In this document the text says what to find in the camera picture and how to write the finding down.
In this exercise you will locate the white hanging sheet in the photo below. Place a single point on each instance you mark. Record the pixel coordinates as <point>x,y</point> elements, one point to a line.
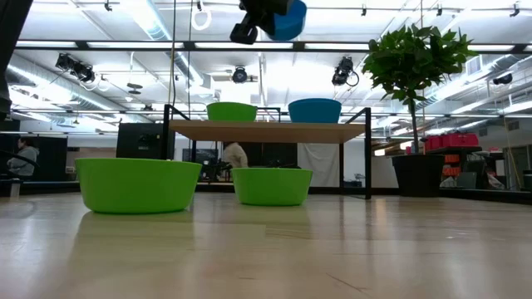
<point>320,164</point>

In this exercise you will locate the person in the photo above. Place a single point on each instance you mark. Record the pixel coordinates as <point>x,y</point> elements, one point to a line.
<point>23,164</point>
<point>236,155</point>

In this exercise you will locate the black overhead rig bar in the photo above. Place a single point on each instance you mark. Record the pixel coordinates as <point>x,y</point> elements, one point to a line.
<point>81,45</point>

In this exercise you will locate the orange storage bin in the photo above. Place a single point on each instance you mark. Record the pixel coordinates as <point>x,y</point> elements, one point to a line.
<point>451,171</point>
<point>452,158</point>

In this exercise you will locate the black cabinet box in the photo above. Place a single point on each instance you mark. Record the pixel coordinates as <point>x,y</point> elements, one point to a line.
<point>137,139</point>

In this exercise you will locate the wooden shelf riser black legs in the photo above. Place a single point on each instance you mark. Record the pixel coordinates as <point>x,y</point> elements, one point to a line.
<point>270,133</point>

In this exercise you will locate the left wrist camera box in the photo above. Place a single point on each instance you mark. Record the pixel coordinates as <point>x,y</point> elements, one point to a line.
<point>244,35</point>

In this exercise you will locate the black ceiling spotlight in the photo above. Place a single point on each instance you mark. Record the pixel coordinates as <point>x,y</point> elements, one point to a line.
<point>85,74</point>
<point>239,75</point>
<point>503,79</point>
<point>343,72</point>

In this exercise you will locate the green potted plant black pot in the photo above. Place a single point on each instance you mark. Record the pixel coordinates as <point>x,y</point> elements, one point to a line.
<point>417,174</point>

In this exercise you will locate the large red storage bin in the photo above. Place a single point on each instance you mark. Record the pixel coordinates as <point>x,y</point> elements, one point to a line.
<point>459,140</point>

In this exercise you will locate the green mini plastic bowl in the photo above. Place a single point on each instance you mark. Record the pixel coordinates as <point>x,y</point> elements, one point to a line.
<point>231,112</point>
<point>137,187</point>
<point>270,187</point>

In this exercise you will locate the black curved hoop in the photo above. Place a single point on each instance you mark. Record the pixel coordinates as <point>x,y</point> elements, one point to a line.
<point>12,153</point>

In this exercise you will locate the blue mini plastic bowl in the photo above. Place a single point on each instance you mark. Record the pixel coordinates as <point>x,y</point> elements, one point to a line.
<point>314,114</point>
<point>289,25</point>
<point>314,100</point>

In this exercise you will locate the small red storage bin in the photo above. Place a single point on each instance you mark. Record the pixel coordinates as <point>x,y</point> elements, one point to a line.
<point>433,143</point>

